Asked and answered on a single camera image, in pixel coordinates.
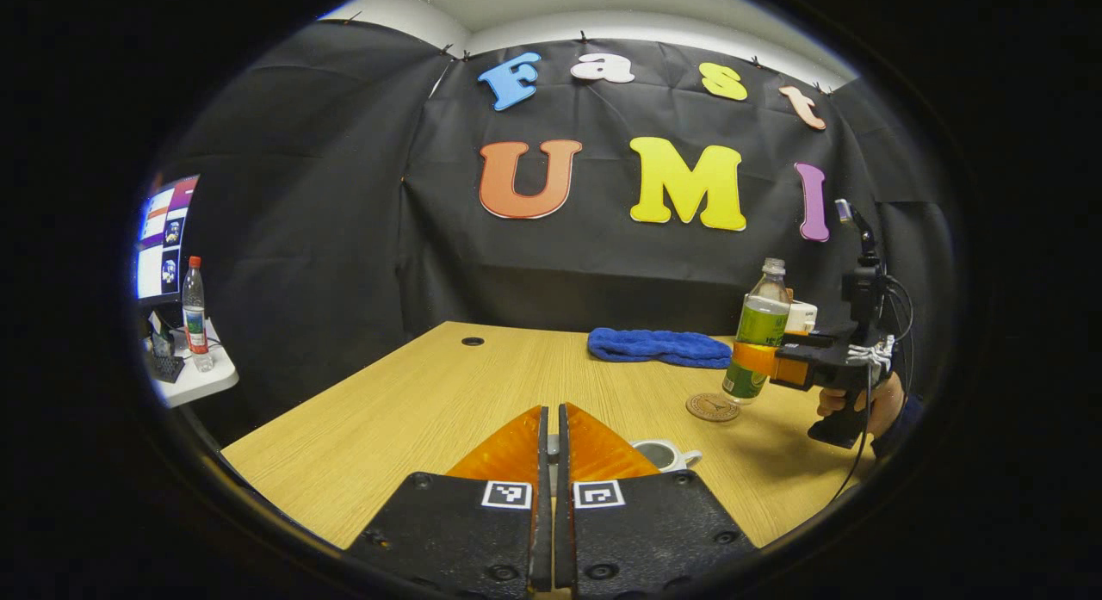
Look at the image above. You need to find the computer monitor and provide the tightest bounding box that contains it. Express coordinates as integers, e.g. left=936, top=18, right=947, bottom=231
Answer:
left=133, top=175, right=201, bottom=304

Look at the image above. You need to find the black backdrop cloth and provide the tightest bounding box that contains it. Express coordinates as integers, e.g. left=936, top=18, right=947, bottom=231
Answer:
left=151, top=19, right=957, bottom=446

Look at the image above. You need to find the white teacup with handle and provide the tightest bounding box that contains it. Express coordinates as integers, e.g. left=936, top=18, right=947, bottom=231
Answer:
left=630, top=439, right=703, bottom=473

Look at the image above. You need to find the red cap plastic bottle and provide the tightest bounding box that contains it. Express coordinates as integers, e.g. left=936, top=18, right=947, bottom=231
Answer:
left=182, top=256, right=214, bottom=373

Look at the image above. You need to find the blue towel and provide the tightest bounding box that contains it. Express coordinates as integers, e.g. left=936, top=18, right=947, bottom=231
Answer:
left=587, top=327, right=734, bottom=369

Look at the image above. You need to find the green label water bottle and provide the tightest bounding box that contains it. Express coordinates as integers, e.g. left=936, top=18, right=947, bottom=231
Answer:
left=721, top=257, right=793, bottom=405

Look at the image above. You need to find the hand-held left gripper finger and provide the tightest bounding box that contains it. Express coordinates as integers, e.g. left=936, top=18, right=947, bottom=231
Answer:
left=344, top=405, right=554, bottom=600
left=555, top=403, right=758, bottom=600

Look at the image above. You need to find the white side table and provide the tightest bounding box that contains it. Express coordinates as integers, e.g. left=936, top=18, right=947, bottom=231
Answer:
left=146, top=320, right=240, bottom=409

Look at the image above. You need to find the round wooden coaster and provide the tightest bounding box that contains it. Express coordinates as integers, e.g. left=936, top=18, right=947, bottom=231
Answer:
left=686, top=393, right=741, bottom=424

